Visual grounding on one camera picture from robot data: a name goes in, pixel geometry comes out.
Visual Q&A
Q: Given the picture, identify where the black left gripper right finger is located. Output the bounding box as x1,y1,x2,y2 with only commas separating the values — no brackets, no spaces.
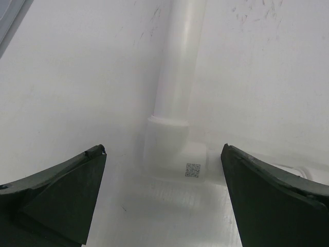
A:
221,144,328,246

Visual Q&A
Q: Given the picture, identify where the white PVC pipe frame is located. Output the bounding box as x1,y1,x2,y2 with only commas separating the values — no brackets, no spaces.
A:
143,1,328,185

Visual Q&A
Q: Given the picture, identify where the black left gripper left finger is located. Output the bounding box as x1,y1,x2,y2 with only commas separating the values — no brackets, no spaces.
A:
1,145,107,246

